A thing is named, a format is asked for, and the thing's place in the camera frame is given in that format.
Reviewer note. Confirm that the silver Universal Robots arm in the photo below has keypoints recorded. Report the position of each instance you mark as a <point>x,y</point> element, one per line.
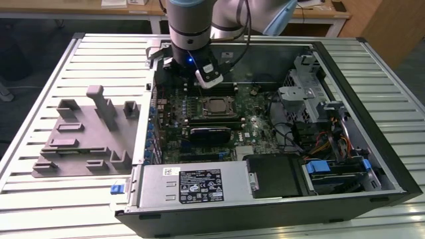
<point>189,25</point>

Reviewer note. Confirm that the CPU socket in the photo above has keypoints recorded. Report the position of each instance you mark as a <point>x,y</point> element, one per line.
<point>203,114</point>

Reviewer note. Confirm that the black RAM slot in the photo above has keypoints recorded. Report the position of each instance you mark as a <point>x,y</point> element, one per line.
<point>231,87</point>
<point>229,94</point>
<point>229,90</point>
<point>231,84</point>

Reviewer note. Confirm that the round coin battery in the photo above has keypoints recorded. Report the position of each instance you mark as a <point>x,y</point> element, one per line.
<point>254,90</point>

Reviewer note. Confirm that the small white box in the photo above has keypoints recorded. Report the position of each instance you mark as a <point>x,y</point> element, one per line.
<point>137,1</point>

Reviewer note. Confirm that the graphics card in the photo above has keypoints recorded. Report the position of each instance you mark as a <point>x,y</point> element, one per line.
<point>211,137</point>

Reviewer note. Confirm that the white paper box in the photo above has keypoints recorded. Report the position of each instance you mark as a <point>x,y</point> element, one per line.
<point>113,3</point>

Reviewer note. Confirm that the silver metal drive cage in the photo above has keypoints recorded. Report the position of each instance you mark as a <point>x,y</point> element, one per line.
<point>293,95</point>

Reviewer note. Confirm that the grey parts rack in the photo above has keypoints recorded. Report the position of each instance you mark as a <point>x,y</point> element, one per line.
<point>92,129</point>

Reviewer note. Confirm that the black expansion slot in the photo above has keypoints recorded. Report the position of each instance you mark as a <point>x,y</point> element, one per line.
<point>199,157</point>

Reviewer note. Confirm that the green motherboard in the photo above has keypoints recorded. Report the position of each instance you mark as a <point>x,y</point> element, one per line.
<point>262,139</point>

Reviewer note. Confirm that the silver chipset heatsink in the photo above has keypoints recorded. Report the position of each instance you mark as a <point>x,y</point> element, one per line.
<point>244,152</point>

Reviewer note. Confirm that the wooden desk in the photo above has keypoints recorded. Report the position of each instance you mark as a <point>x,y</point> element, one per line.
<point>318,12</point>

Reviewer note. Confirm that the silver power supply unit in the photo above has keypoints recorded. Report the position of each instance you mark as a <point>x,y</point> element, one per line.
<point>152,184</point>

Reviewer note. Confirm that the black phone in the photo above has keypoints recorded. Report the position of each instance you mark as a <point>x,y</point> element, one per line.
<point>338,6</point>

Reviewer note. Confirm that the black disk bay box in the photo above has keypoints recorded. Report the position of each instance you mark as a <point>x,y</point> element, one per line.
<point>272,174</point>

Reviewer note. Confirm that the blue case latch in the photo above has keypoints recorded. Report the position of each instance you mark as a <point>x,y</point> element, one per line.
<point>116,188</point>

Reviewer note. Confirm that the white chair leg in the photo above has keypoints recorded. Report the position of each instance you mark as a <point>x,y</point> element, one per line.
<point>7,94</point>

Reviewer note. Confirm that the hard disk in blue carrier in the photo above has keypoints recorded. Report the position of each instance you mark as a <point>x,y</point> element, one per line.
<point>317,167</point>

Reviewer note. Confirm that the wooden cabinet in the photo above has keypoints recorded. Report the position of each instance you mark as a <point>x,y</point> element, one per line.
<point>392,30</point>

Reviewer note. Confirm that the black PC case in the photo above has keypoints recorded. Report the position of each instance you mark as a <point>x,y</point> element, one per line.
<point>232,219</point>

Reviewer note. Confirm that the blue plastic bay clip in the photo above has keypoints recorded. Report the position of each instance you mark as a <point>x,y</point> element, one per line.
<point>365,165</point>

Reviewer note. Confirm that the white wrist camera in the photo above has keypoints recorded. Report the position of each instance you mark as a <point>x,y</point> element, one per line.
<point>209,77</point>

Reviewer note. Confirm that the case wall sticker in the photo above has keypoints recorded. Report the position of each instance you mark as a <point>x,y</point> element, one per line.
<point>228,54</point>

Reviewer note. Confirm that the grey plastic bracket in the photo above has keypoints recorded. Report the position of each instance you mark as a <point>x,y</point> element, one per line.
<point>332,107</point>

